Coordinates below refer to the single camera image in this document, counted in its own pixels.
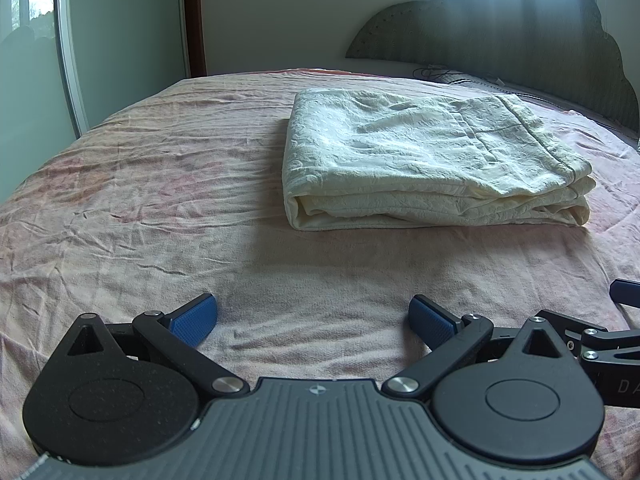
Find brown wooden door frame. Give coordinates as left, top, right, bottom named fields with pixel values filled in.
left=177, top=0, right=208, bottom=81

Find green glass wardrobe door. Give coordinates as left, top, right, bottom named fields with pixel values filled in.
left=0, top=0, right=192, bottom=206

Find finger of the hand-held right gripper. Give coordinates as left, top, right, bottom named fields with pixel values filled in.
left=609, top=279, right=640, bottom=309
left=534, top=309, right=640, bottom=364

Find cream pants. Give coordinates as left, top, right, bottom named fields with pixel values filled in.
left=281, top=87, right=596, bottom=233

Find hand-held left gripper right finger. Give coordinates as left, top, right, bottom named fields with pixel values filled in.
left=381, top=295, right=577, bottom=395

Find dark scalloped headboard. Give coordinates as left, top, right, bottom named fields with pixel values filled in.
left=345, top=0, right=640, bottom=133

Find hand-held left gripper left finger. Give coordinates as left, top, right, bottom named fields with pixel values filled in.
left=65, top=292, right=251, bottom=397

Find dark cable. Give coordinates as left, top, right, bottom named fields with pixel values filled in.
left=412, top=64, right=507, bottom=87

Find pink bed sheet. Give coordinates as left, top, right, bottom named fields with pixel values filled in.
left=0, top=67, right=640, bottom=480

